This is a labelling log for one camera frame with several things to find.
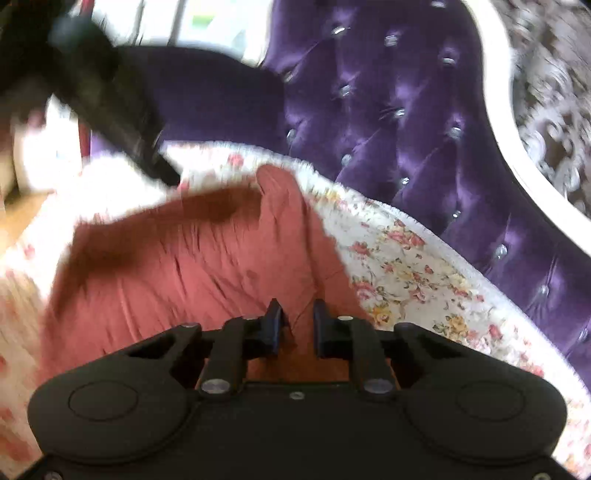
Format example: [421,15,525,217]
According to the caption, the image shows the floral bedsheet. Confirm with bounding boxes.
[0,138,591,478]

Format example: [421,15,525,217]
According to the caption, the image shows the purple tufted headboard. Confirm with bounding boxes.
[90,0,591,386]

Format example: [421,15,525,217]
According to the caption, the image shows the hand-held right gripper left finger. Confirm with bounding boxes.
[124,298,284,400]

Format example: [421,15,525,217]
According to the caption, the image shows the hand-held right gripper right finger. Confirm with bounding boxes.
[312,298,468,401]

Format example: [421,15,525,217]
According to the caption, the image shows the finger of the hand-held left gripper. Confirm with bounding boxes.
[131,138,182,188]

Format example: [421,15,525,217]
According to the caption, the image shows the red pants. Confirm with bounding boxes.
[39,165,372,384]

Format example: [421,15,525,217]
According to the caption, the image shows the brown patterned curtain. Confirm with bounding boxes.
[489,0,591,217]

